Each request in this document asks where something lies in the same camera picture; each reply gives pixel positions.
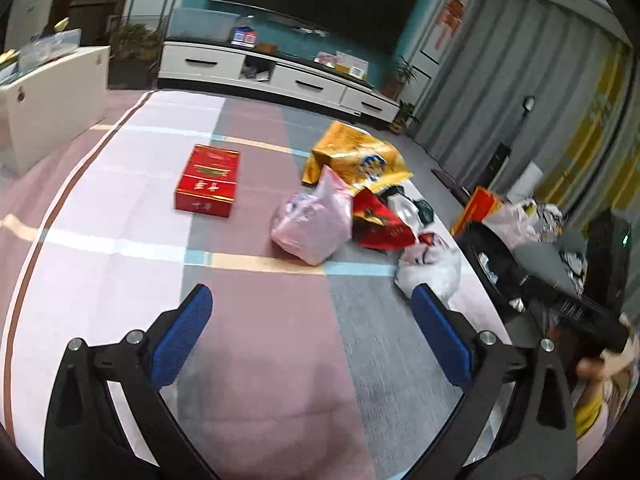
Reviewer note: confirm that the white storage box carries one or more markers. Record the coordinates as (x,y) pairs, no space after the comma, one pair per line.
(55,100)

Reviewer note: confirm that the white cylinder appliance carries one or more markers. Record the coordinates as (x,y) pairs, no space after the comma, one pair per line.
(527,180)

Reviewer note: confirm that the yellow snack bag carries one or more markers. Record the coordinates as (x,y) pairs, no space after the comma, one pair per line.
(350,155)

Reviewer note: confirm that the orange shopping bag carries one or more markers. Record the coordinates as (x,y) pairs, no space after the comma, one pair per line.
(480,207)

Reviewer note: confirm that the yellow curtain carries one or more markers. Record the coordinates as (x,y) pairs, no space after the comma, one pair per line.
(600,135)

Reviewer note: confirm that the potted plants in dark planter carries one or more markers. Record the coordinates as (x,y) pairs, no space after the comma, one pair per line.
(132,40)

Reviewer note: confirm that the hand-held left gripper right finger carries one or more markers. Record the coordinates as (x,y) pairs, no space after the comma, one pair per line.
(442,335)

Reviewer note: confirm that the upright vacuum cleaner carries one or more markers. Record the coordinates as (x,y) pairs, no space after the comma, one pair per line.
(500,160)

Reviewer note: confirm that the pink plastic bag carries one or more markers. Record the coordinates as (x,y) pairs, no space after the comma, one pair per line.
(315,225)

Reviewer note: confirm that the small potted plant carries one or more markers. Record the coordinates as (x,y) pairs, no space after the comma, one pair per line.
(400,122)

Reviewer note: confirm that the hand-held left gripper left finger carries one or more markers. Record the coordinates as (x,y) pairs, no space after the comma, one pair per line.
(182,330)

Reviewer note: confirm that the person's right hand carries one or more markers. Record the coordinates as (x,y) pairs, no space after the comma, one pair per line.
(600,364)

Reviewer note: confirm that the black trash bin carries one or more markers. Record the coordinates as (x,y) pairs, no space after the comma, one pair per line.
(482,290)

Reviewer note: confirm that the white desk calendar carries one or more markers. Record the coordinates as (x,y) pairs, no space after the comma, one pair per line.
(352,64)

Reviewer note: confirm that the small photo frame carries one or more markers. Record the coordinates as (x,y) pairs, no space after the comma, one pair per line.
(326,58)

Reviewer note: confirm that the red cigarette box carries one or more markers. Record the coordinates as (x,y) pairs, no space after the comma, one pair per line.
(207,180)

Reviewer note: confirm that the tall potted plant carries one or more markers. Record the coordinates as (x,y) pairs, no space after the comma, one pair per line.
(395,87)

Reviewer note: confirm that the dark red floor mat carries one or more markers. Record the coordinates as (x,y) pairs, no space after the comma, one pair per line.
(442,176)

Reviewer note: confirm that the plaid tablecloth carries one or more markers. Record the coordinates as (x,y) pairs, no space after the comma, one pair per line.
(250,360)

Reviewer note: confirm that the white plastic bag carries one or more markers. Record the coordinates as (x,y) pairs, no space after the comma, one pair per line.
(515,222)
(430,265)

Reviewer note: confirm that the black television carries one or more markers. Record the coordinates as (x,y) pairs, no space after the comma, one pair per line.
(320,0)

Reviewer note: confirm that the red foil packet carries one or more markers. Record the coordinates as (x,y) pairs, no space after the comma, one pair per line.
(380,225)

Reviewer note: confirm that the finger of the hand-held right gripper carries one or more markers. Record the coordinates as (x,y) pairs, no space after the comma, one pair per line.
(525,287)

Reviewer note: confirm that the grey curtain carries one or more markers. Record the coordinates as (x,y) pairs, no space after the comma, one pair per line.
(500,85)

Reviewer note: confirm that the white television cabinet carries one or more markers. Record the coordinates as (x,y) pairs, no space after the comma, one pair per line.
(300,82)

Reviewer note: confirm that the glass fish tank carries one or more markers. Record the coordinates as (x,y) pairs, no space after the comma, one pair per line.
(200,25)

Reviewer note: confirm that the black white packet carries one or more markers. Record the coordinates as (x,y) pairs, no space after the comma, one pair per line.
(410,210)

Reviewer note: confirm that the clear plastic container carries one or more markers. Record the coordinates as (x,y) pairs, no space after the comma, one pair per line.
(50,47)

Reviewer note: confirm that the pile of clothes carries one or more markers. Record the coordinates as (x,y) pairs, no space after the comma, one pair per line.
(550,222)

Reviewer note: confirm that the red knot wall decoration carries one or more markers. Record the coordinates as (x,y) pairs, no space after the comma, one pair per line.
(452,15)

